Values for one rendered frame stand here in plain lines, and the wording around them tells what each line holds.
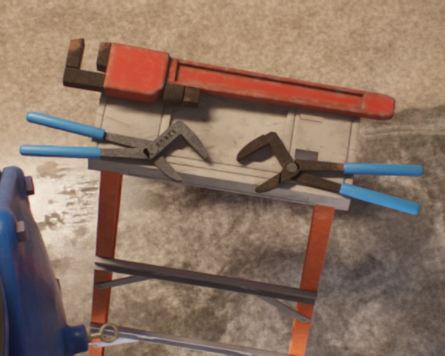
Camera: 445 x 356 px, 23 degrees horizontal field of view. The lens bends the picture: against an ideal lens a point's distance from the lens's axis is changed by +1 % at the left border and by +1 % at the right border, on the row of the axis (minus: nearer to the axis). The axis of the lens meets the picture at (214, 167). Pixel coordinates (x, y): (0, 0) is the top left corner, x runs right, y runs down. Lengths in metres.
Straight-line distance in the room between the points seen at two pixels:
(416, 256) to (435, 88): 0.45
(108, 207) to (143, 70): 0.25
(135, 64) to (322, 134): 0.27
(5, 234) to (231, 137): 0.34
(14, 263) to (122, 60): 0.32
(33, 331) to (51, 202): 1.18
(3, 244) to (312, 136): 0.45
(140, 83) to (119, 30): 1.37
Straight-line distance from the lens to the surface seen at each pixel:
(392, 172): 1.48
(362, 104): 1.50
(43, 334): 1.57
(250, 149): 1.46
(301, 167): 1.46
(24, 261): 1.57
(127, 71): 1.48
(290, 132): 1.49
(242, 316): 2.61
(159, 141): 1.46
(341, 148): 1.49
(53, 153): 1.47
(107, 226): 1.68
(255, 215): 2.67
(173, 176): 1.45
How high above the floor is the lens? 2.58
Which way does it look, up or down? 73 degrees down
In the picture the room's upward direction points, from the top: 6 degrees clockwise
